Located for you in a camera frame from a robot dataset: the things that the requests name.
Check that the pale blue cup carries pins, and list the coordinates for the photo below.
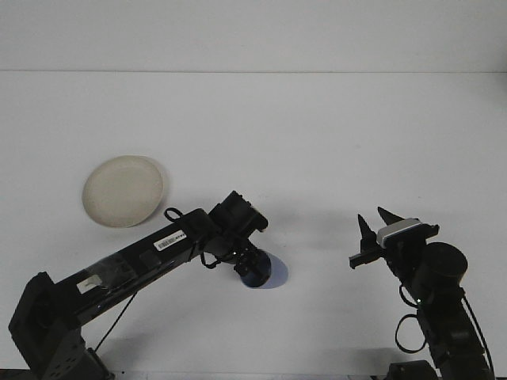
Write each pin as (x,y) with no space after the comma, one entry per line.
(277,273)

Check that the pale round plate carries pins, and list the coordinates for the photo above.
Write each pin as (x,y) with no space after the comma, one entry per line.
(123,192)

